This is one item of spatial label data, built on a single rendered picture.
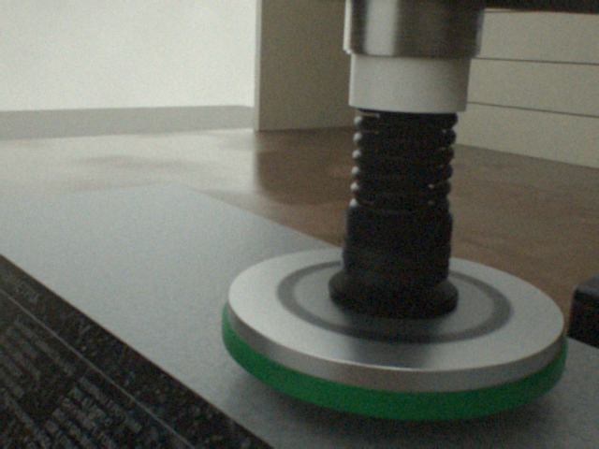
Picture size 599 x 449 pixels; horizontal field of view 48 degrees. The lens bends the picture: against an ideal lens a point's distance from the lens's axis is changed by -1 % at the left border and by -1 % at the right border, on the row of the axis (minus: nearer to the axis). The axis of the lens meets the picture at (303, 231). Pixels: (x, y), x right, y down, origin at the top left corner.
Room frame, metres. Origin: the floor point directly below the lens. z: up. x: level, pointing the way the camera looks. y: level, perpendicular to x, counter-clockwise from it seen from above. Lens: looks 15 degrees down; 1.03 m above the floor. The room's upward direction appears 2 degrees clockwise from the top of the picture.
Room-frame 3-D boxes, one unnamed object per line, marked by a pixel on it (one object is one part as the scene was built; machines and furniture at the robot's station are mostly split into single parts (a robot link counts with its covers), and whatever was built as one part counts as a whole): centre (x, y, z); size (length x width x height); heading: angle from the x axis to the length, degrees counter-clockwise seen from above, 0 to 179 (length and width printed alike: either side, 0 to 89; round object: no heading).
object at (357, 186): (0.41, -0.06, 0.98); 0.06 x 0.06 x 0.09
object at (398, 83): (0.41, -0.06, 1.02); 0.07 x 0.07 x 0.04
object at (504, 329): (0.41, -0.06, 0.87); 0.21 x 0.21 x 0.01
